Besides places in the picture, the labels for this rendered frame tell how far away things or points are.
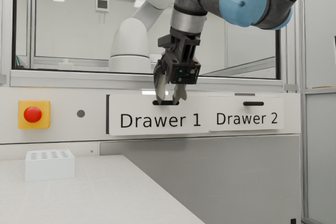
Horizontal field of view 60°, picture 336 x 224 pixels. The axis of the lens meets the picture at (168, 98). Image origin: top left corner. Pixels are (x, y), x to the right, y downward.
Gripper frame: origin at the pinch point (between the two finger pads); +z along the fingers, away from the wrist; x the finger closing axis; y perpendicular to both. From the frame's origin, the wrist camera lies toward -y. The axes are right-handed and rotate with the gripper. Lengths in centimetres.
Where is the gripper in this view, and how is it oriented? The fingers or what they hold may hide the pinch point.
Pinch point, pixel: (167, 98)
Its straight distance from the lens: 77.5
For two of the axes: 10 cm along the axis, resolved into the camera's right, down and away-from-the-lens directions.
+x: 9.5, 0.1, 3.3
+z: -1.9, 8.4, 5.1
